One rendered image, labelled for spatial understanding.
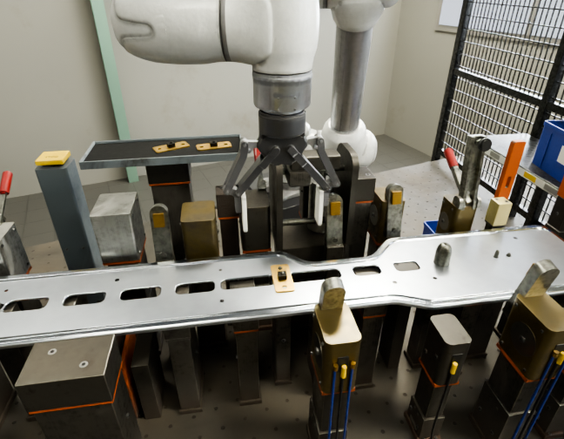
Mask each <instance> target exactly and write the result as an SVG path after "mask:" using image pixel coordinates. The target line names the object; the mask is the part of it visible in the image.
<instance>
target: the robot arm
mask: <svg viewBox="0 0 564 439"><path fill-rule="evenodd" d="M398 1H399V0H112V2H111V24H112V29H113V31H114V34H115V37H116V39H117V41H118V42H119V44H120V45H122V46H123V47H124V48H125V50H126V51H127V52H129V53H130V54H131V55H133V56H135V57H139V58H142V59H144V60H147V61H151V62H154V63H161V64H212V63H218V62H236V63H242V64H250V65H252V82H253V103H254V105H255V106H256V107H257V108H258V109H259V111H258V139H257V140H251V139H247V138H245V137H242V138H241V139H240V141H239V151H238V154H237V156H236V158H235V160H234V162H233V164H232V168H231V170H230V171H229V173H228V175H227V177H226V180H225V183H224V184H223V188H224V194H225V195H229V194H230V195H232V196H233V197H234V200H235V211H236V213H242V224H243V230H244V232H247V231H248V230H247V212H246V196H245V191H246V190H247V188H248V187H249V186H250V185H251V184H252V182H253V181H254V180H255V179H256V178H257V177H258V176H259V175H260V173H261V172H262V171H263V170H265V169H266V167H267V166H269V165H270V164H272V165H283V164H284V165H292V163H294V162H296V161H297V162H298V163H299V164H300V165H301V166H302V167H303V168H304V169H305V170H306V171H307V172H308V173H309V174H310V175H311V177H312V178H313V179H314V180H315V181H316V182H317V183H318V185H316V197H315V214H314V218H315V220H316V222H317V224H318V226H321V225H322V215H323V206H327V205H328V200H329V192H331V190H332V189H331V188H333V187H339V186H340V182H339V179H338V177H337V175H336V172H335V171H334V169H333V167H332V164H331V162H330V159H329V158H328V156H327V154H326V151H325V149H329V148H335V149H336V150H337V147H338V145H339V143H345V142H346V143H348V144H349V145H350V146H351V147H352V149H353V150H354V151H355V152H356V153H357V154H358V157H359V166H366V167H368V166H369V165H370V164H371V163H372V162H373V161H374V160H375V158H376V154H377V140H376V138H375V137H374V135H373V134H372V133H371V132H370V131H368V130H366V126H365V124H364V123H363V121H362V120H361V119H360V113H361V106H362V100H363V94H364V87H365V81H366V72H367V66H368V59H369V53H370V47H371V40H372V34H373V26H374V25H375V24H376V23H377V22H378V21H379V18H380V16H381V14H382V13H383V11H384V9H385V8H389V7H392V6H393V5H394V4H396V3H397V2H398ZM319 9H331V13H332V19H333V21H334V22H335V23H336V37H335V51H334V66H333V80H332V108H331V117H330V118H329V119H328V120H327V121H326V122H325V124H324V127H323V129H322V130H321V131H316V130H313V129H311V127H310V125H309V124H308V123H307V122H306V110H305V109H306V108H308V107H309V106H310V104H311V89H312V63H313V59H314V56H315V53H316V50H317V47H318V41H319ZM254 148H258V150H259V151H260V152H261V153H260V154H259V156H258V157H257V160H256V161H255V162H254V163H253V165H252V166H251V167H250V168H249V170H248V171H247V172H246V173H245V175H244V176H243V177H242V178H241V180H240V181H239V182H238V183H237V184H236V185H235V183H236V181H237V179H238V176H239V174H240V172H241V170H242V168H243V166H244V164H245V161H246V159H247V155H248V153H251V152H252V150H253V149H254ZM304 150H316V151H317V153H318V155H319V158H320V160H321V162H322V164H323V166H324V168H325V169H326V172H327V174H328V176H329V179H324V178H323V176H322V175H321V174H320V173H319V172H318V171H317V170H316V169H315V167H314V166H313V165H312V164H311V163H310V162H309V161H308V160H307V158H306V157H305V156H304V155H303V153H302V152H303V151H304Z"/></svg>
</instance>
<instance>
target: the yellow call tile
mask: <svg viewBox="0 0 564 439"><path fill-rule="evenodd" d="M70 155H71V153H70V151H60V152H43V153H42V154H41V155H40V156H39V157H38V158H37V160H36V161H35V163H36V165H62V164H64V162H65V161H66V160H67V158H68V157H69V156H70Z"/></svg>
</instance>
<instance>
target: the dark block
mask: <svg viewBox="0 0 564 439"><path fill-rule="evenodd" d="M375 184H376V177H375V176H374V175H373V174H372V172H371V171H370V170H369V169H368V168H367V167H366V166H360V167H359V178H358V187H357V195H356V204H355V212H354V221H353V229H352V244H351V245H346V250H345V259H350V258H358V257H364V255H365V249H366V236H367V228H368V221H369V214H370V207H371V202H373V198H374V191H375Z"/></svg>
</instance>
